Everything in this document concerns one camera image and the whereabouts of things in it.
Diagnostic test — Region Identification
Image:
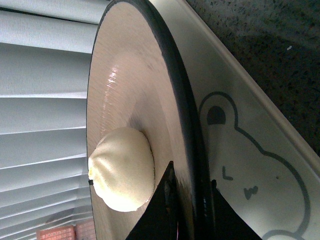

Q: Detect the orange patterned box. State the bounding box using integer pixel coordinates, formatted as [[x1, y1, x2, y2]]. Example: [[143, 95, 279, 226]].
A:
[[36, 219, 96, 240]]

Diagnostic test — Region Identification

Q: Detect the grey curtain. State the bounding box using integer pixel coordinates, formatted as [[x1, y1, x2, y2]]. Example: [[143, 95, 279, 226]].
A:
[[0, 0, 108, 240]]

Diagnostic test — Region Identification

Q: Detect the white rectangular tray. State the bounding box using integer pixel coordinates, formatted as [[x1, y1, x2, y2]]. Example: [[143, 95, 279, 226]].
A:
[[152, 0, 320, 240]]

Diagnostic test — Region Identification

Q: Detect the beige plate with black rim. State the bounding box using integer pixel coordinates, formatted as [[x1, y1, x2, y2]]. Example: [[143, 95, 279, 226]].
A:
[[86, 0, 216, 240]]

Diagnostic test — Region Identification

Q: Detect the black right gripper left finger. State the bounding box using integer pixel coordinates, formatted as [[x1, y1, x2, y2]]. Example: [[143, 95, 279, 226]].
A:
[[127, 161, 178, 240]]

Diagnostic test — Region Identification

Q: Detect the white steamed bun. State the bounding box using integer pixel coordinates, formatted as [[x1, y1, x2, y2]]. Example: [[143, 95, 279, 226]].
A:
[[88, 127, 155, 213]]

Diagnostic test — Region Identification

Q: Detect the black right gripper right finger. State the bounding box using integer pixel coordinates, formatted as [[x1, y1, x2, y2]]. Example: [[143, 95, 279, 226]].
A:
[[211, 179, 262, 240]]

